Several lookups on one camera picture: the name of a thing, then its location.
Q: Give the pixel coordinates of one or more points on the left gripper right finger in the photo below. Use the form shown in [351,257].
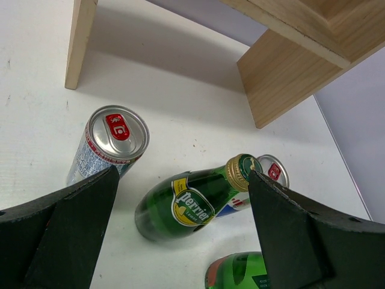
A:
[306,244]

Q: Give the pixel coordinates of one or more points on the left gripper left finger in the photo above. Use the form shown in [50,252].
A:
[54,241]

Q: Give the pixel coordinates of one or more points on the wooden three-tier shelf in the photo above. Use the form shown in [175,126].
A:
[306,46]

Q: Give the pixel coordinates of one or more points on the green Perrier bottle red label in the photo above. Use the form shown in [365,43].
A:
[238,270]

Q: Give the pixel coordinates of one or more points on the silver can centre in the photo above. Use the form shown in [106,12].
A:
[272,167]

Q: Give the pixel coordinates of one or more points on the silver blue can left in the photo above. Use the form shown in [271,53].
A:
[113,136]

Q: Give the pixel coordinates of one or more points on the green Perrier bottle yellow label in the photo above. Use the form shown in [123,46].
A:
[185,203]

